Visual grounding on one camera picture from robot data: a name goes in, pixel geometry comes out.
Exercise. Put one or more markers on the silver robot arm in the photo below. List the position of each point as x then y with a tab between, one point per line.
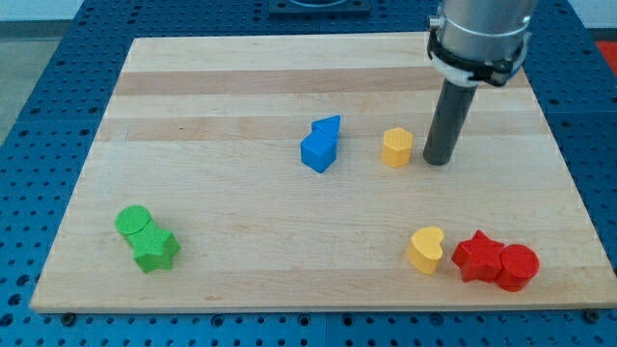
479	41

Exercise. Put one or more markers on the yellow hexagon block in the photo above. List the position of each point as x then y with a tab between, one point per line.
397	147

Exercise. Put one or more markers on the yellow heart block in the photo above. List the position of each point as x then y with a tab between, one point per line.
425	250

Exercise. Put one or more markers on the blue cube block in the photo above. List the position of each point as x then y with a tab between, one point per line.
318	150

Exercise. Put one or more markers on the wooden board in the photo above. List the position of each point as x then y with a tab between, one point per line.
205	134

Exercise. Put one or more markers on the blue triangle block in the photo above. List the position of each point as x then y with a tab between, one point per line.
329	126

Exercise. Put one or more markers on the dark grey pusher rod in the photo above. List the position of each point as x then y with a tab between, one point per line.
449	117

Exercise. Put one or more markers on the green star block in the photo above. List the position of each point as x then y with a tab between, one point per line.
154	248

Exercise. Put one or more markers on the green cylinder block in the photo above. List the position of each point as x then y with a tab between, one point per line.
132	219

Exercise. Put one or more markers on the red star block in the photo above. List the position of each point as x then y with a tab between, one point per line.
478	258

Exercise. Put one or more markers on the red cylinder block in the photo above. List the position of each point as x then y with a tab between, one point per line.
519	265

